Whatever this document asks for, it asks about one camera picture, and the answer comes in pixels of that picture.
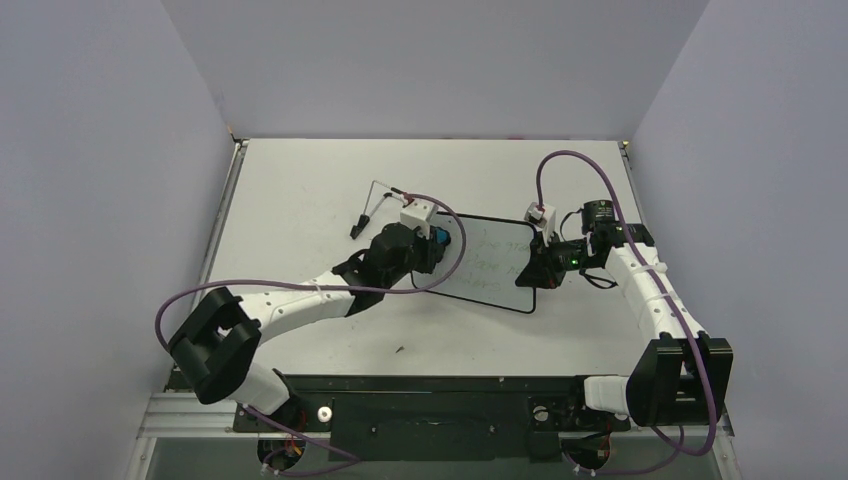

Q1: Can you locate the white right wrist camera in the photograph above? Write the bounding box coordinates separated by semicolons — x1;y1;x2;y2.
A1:
524;202;557;246

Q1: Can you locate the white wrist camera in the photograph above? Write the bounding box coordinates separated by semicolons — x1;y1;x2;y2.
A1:
399;198;439;239
524;202;557;246

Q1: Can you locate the wire whiteboard stand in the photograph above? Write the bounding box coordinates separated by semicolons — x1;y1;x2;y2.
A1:
349;180;404;240

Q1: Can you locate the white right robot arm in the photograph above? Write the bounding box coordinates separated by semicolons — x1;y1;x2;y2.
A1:
515;200;733;427

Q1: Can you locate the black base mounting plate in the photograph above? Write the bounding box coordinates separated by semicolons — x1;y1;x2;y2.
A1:
273;374;630;461

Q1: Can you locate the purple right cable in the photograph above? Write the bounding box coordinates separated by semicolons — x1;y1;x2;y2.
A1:
535;150;720;477

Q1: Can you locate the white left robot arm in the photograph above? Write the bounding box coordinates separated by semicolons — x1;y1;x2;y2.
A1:
164;222;452;430

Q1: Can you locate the black framed whiteboard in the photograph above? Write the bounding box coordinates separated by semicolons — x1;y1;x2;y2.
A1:
411;212;536;314

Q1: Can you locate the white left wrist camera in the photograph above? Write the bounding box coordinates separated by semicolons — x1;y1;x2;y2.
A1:
399;198;439;239

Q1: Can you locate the blue whiteboard eraser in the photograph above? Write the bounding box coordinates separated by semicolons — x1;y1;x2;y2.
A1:
430;226;451;247

